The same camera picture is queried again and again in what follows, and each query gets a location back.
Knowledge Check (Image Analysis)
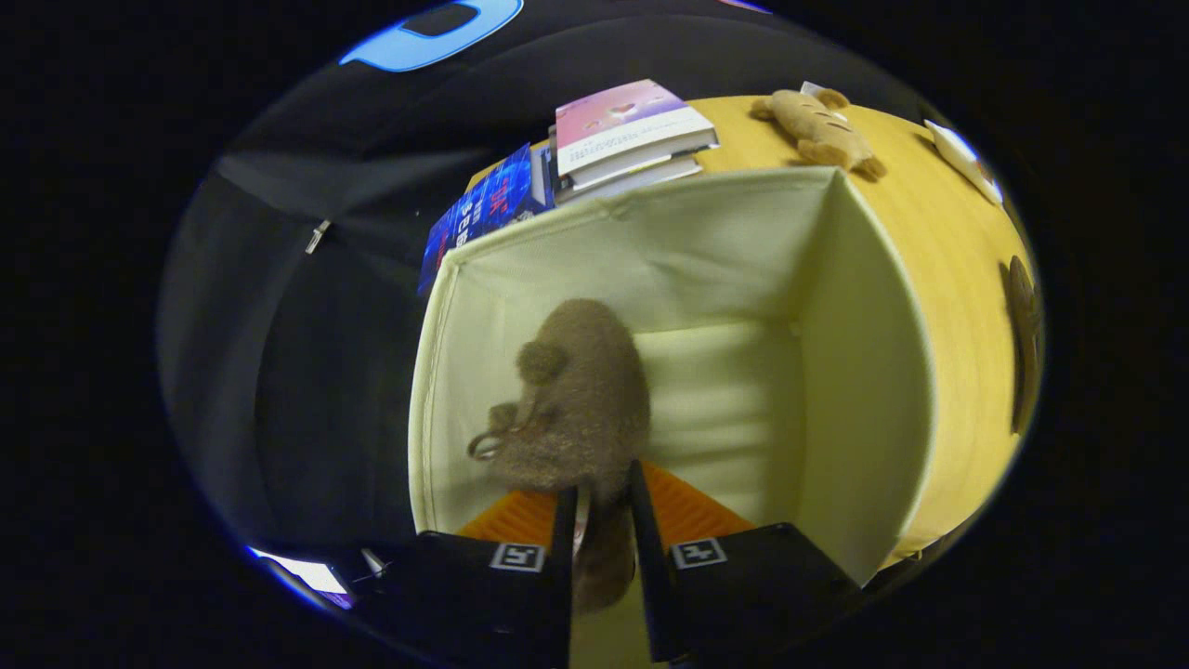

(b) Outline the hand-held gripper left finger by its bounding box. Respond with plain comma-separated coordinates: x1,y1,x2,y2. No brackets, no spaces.
348,483,579,669

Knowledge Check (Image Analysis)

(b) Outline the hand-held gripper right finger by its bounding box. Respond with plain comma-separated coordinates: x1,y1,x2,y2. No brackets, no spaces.
627,458,863,665

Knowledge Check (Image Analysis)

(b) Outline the brown fuzzy slipper shoe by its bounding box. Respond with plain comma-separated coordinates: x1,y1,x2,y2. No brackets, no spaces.
999,256,1043,438
467,297,651,614

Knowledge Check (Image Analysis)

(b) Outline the fabric storage box with lid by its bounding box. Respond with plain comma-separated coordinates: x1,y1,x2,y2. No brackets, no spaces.
409,167,934,586

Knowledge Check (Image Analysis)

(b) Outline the computer monitor screen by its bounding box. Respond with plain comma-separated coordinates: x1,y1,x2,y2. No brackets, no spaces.
249,546,356,610

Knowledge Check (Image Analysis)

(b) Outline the dark blue cover book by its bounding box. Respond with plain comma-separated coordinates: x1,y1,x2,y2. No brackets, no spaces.
418,142,555,296

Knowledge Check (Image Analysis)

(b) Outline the light blue book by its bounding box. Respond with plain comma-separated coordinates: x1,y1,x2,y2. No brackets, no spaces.
553,163,704,206

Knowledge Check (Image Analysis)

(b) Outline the grey book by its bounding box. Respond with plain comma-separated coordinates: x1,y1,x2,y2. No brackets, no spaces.
557,149,709,191

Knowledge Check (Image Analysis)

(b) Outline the pink cover book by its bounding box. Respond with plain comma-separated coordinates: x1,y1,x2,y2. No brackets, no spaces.
555,79,721,177

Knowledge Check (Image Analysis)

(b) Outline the brown bread plush toy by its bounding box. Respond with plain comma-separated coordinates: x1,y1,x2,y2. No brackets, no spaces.
750,88,886,181

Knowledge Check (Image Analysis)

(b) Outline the white soft toy orange tag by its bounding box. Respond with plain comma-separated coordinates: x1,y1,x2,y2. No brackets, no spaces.
927,119,1006,206

